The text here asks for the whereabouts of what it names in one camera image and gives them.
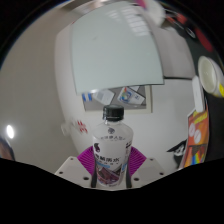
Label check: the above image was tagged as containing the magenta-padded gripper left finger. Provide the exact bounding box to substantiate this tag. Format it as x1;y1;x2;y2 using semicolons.
54;146;98;188

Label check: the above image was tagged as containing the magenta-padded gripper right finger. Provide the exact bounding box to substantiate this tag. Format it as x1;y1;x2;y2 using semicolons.
125;146;165;189

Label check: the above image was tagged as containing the clear bottle with black cap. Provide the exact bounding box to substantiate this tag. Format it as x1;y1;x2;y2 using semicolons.
91;104;134;190

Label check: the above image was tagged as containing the black jacket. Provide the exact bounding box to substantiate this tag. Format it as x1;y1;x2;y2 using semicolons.
166;139;188;166

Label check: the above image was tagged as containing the colourful orange booklet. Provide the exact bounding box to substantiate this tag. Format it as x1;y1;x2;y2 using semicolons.
181;106;211;168

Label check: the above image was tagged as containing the grey notice board with papers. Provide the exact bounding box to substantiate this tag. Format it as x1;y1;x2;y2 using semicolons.
81;84;154;115

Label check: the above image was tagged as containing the ceiling light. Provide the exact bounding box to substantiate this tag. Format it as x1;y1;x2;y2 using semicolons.
5;124;16;140

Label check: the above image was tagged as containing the large whiteboard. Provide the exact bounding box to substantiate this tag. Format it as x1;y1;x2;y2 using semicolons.
69;1;165;96

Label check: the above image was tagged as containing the flat round red coaster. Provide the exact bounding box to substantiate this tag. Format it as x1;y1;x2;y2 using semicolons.
194;28;215;53

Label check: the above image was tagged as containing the black and red object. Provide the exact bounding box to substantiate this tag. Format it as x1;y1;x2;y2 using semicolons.
176;12;199;38

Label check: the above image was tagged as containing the red wall sign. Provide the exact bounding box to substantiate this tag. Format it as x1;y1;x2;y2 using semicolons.
71;119;89;135

